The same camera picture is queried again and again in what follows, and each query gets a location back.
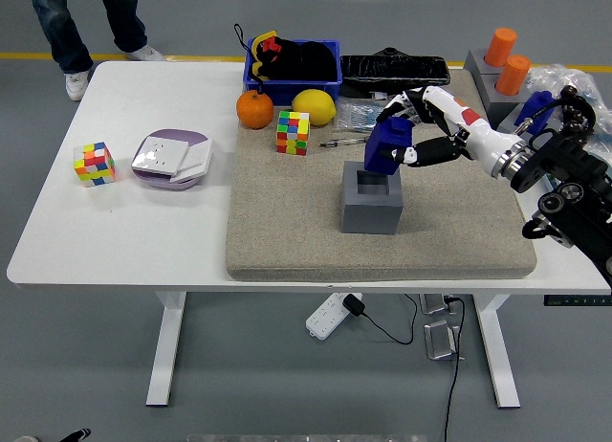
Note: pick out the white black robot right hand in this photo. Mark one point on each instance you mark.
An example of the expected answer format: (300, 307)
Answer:
(478, 133)

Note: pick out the black white robot left hand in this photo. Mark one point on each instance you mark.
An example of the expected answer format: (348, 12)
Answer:
(75, 435)

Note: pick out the blue square seal stamp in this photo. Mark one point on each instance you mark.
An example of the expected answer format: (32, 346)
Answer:
(380, 148)
(535, 108)

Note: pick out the grey seal holder block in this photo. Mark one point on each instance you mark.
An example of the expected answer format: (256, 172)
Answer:
(370, 214)
(508, 122)
(473, 59)
(502, 104)

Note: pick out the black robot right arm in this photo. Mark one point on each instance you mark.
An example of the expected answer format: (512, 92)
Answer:
(559, 160)

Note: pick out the orange cylinder seal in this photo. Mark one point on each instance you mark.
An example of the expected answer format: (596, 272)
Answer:
(500, 47)
(512, 76)

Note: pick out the crumpled clear plastic bag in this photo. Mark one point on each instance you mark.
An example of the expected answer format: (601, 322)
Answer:
(550, 76)

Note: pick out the small white connector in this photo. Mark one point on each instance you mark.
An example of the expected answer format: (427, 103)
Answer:
(379, 96)

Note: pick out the black plastic-wrapped bar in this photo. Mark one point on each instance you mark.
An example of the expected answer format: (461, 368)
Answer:
(392, 71)

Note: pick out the white table leg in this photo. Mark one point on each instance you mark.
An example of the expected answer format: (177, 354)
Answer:
(165, 356)
(497, 356)

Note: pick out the clear bag of resistors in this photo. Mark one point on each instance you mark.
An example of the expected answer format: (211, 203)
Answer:
(354, 114)

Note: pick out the clear ballpoint pen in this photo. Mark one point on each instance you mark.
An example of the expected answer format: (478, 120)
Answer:
(344, 141)

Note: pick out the yellow lemon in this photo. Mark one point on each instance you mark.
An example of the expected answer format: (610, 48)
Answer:
(313, 107)

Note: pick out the colourful puzzle cube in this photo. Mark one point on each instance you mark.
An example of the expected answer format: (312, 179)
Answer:
(292, 133)
(94, 164)

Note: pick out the black table control panel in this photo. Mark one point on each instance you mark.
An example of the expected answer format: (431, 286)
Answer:
(574, 301)

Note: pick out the blue plastic bin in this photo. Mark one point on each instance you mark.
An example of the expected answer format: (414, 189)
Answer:
(277, 87)

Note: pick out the grey-brown padded mat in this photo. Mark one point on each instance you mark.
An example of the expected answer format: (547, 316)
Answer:
(287, 212)

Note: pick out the black plug adapter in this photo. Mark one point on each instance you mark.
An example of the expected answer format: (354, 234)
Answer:
(354, 305)

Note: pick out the orange fruit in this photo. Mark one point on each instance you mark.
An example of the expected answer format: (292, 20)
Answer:
(255, 109)

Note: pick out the white power strip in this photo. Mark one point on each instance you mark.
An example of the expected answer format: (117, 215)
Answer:
(325, 317)

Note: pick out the person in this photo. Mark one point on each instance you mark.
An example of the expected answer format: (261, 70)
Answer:
(57, 26)

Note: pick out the clear metal bracket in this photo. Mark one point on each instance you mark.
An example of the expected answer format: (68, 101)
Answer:
(440, 341)
(435, 304)

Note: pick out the white switch panel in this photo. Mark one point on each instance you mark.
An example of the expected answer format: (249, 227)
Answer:
(198, 157)

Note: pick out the white wall socket panel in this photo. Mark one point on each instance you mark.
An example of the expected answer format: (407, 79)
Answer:
(160, 155)

